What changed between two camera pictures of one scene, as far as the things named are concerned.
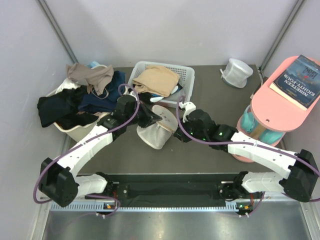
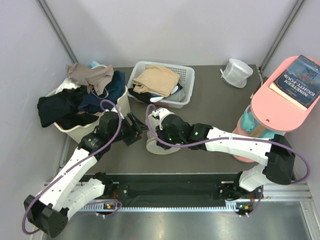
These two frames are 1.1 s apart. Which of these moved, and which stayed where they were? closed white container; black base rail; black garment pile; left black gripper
Moved: left black gripper
Stayed: closed white container; black garment pile; black base rail
